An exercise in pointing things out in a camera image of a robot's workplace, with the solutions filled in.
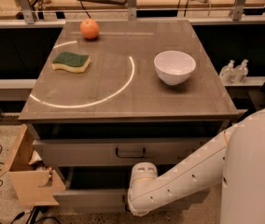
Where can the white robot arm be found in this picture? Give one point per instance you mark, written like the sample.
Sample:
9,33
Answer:
235,158

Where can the grey drawer cabinet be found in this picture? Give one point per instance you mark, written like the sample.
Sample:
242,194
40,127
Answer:
120,94

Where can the white bowl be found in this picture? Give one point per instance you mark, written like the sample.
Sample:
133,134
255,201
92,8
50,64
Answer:
174,67

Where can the green yellow sponge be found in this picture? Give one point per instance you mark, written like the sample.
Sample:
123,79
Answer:
71,62

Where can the orange fruit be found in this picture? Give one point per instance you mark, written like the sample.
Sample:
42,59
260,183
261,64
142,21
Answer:
89,28

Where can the left clear bottle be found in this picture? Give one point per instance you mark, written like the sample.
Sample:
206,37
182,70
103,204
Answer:
226,72

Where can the clear bottle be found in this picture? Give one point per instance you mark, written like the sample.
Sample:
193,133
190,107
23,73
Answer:
240,72
226,72

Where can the right clear bottle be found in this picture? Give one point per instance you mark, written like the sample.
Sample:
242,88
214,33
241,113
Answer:
240,72

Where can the cardboard box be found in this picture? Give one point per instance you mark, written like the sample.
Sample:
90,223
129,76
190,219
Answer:
33,186

